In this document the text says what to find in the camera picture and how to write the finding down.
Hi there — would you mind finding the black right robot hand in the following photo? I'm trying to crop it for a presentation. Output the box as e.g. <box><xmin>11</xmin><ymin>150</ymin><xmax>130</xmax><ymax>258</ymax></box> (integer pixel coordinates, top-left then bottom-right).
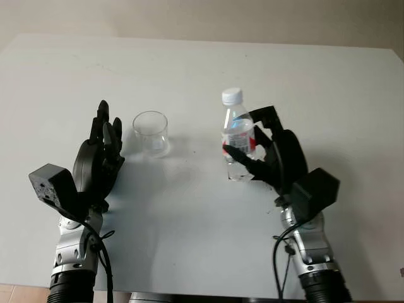
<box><xmin>223</xmin><ymin>105</ymin><xmax>309</xmax><ymax>195</ymax></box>

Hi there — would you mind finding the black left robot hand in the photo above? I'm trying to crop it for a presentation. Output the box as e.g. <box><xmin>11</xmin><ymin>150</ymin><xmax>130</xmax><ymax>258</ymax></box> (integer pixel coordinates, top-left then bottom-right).
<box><xmin>72</xmin><ymin>100</ymin><xmax>126</xmax><ymax>212</ymax></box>

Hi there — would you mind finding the clear plastic water bottle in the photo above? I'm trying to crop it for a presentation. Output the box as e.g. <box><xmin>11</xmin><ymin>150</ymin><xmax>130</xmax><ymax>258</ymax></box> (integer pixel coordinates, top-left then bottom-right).
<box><xmin>220</xmin><ymin>87</ymin><xmax>257</xmax><ymax>181</ymax></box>

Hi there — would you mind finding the clear glass cup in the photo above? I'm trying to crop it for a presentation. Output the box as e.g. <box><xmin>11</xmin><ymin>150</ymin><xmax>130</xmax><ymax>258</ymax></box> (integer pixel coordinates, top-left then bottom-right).
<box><xmin>132</xmin><ymin>110</ymin><xmax>170</xmax><ymax>158</ymax></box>

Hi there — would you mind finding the dark grey robot torso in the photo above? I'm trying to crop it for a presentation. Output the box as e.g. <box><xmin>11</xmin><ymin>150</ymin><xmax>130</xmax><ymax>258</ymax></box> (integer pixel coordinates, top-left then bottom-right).
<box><xmin>129</xmin><ymin>292</ymin><xmax>278</xmax><ymax>303</ymax></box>

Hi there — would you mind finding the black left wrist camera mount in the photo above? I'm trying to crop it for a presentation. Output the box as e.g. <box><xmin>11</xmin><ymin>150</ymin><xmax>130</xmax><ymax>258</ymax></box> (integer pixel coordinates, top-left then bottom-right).
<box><xmin>28</xmin><ymin>163</ymin><xmax>108</xmax><ymax>219</ymax></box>

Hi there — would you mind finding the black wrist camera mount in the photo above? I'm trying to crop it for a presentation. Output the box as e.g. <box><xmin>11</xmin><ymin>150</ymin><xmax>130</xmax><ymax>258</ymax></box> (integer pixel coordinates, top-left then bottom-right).
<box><xmin>28</xmin><ymin>163</ymin><xmax>108</xmax><ymax>219</ymax></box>
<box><xmin>290</xmin><ymin>167</ymin><xmax>341</xmax><ymax>222</ymax></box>

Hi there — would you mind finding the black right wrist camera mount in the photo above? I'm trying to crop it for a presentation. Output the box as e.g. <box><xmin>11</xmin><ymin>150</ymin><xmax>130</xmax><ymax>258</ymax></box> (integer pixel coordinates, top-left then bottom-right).
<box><xmin>290</xmin><ymin>167</ymin><xmax>341</xmax><ymax>222</ymax></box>

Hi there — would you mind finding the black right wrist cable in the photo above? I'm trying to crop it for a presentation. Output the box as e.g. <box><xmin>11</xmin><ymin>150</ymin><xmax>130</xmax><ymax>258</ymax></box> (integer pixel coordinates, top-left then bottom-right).
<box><xmin>272</xmin><ymin>220</ymin><xmax>297</xmax><ymax>300</ymax></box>

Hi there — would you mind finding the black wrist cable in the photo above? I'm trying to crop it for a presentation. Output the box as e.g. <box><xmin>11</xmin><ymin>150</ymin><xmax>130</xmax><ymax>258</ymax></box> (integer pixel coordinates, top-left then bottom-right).
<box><xmin>272</xmin><ymin>220</ymin><xmax>297</xmax><ymax>300</ymax></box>
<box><xmin>75</xmin><ymin>220</ymin><xmax>116</xmax><ymax>303</ymax></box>

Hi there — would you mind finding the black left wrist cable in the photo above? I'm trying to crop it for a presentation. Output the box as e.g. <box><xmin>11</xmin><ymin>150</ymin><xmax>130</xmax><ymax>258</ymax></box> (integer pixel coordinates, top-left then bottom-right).
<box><xmin>75</xmin><ymin>220</ymin><xmax>116</xmax><ymax>303</ymax></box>

